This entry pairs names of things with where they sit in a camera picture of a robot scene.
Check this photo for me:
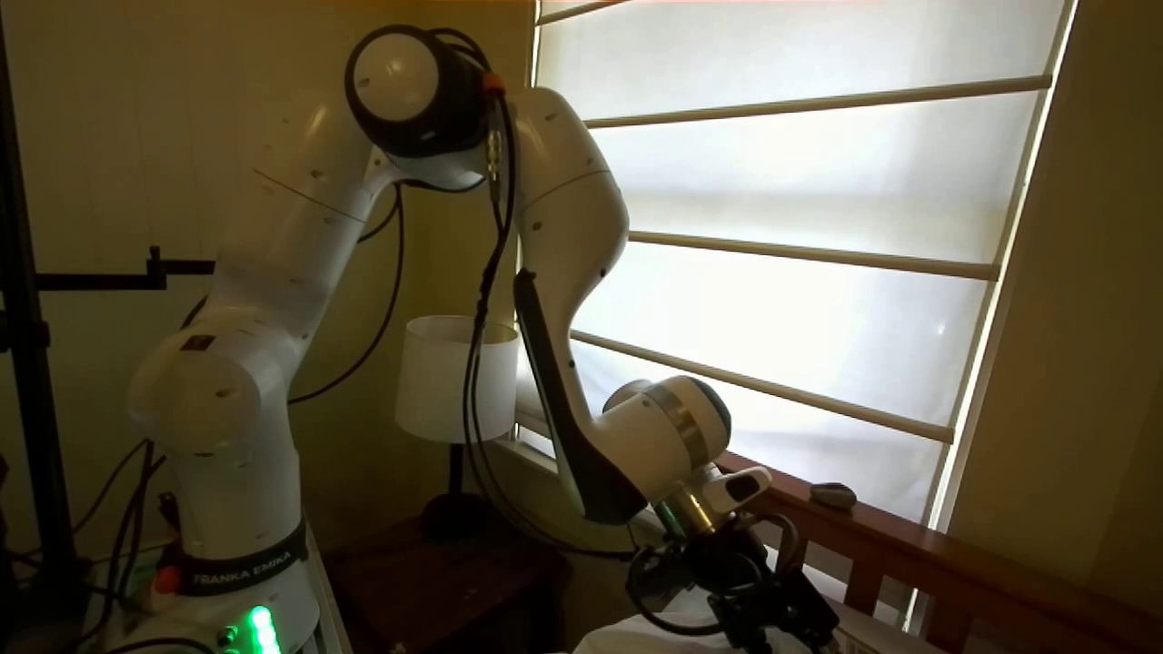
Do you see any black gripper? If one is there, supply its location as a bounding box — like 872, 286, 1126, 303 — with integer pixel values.
691, 526, 844, 654

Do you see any dark wooden nightstand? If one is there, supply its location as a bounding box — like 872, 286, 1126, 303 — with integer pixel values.
321, 504, 575, 654

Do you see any white pillow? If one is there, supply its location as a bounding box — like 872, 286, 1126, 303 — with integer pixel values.
656, 567, 946, 654

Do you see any dark wooden headboard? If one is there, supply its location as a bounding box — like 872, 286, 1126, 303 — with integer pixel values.
718, 451, 1163, 654

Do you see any white shade table lamp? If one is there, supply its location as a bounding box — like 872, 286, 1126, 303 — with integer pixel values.
393, 313, 523, 544

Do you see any white roman window blind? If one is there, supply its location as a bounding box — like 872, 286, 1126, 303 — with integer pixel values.
517, 0, 1084, 537

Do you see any black tripod stand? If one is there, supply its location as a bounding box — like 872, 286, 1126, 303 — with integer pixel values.
0, 23, 216, 631

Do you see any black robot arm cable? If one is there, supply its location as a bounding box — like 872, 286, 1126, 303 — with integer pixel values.
286, 29, 811, 641

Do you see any black floor cable bundle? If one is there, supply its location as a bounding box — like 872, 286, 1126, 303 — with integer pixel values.
61, 433, 189, 654

